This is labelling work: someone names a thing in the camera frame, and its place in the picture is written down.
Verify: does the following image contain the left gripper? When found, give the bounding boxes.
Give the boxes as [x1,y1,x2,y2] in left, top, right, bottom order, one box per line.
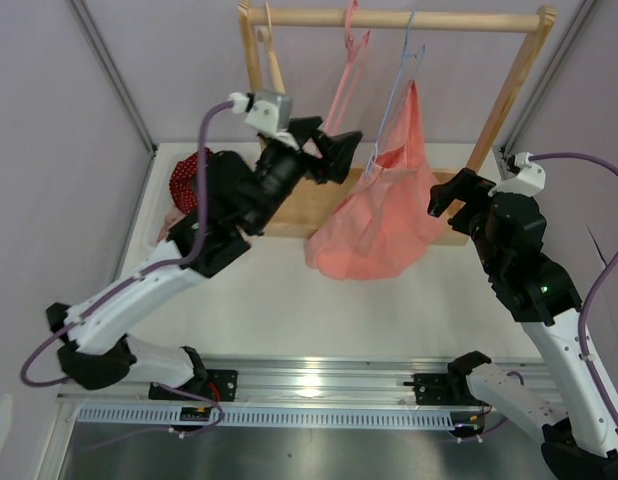
[244,117,362,234]

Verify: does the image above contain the salmon pink skirt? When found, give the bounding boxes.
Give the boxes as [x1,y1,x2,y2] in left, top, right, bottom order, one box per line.
[305,81,445,280]

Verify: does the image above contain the light blue wire hanger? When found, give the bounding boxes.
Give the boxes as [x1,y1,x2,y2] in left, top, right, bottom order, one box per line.
[363,8,426,179]

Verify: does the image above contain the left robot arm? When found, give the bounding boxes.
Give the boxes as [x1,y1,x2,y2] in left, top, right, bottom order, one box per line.
[46,116,363,400]

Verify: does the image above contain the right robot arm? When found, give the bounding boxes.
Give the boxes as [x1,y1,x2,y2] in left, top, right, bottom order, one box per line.
[428,168,618,479]

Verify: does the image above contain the pink plastic hanger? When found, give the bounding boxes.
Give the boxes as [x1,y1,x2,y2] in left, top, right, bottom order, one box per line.
[324,0,371,135]

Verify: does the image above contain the beige wooden hanger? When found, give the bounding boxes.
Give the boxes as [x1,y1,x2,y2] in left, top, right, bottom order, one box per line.
[257,1,286,94]

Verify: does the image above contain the wooden clothes rack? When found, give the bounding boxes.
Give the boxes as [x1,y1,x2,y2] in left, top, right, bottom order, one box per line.
[237,1,557,239]

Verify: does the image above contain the red polka dot cloth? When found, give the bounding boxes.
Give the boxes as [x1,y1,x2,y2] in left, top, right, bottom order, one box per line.
[169,152,199,215]

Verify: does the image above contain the dusty pink cloth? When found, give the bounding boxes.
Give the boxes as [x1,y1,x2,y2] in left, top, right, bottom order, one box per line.
[156,206,186,243]

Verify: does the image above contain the white plastic bin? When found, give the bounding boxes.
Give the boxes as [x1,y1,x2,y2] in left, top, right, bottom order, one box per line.
[134,143,277,278]

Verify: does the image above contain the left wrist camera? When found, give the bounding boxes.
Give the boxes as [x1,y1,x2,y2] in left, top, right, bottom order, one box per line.
[228,89,299,150]

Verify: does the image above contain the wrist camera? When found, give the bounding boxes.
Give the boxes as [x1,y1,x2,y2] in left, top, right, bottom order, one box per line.
[228,89,299,150]
[488,152,546,197]

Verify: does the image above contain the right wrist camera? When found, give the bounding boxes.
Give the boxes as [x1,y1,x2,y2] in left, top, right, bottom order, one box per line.
[488,152,546,197]

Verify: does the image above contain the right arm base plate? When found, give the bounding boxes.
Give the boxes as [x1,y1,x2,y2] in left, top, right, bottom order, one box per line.
[403,373,482,406]

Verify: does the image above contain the aluminium mounting rail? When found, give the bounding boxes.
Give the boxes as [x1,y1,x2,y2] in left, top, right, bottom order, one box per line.
[56,352,602,413]

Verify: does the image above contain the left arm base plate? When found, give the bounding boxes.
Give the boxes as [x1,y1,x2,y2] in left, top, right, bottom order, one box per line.
[148,369,238,402]

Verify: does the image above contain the white slotted cable duct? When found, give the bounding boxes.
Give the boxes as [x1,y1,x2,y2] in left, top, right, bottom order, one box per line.
[78,404,455,431]

